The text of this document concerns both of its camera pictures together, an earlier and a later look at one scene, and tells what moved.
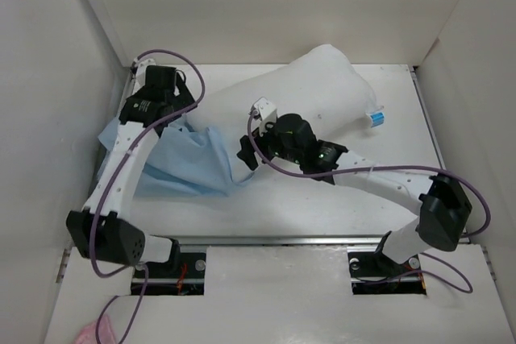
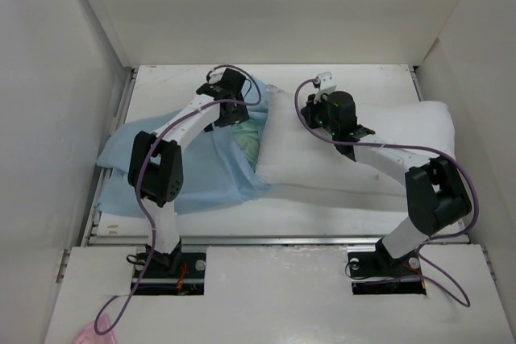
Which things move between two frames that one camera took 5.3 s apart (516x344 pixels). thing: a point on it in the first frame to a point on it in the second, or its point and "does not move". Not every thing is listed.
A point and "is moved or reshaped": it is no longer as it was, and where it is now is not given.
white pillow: (323, 84) to (293, 155)
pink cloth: (87, 334) does not move
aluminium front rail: (274, 240) does not move
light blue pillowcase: (180, 160) is moved or reshaped
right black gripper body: (270, 144) to (317, 117)
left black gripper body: (183, 100) to (236, 116)
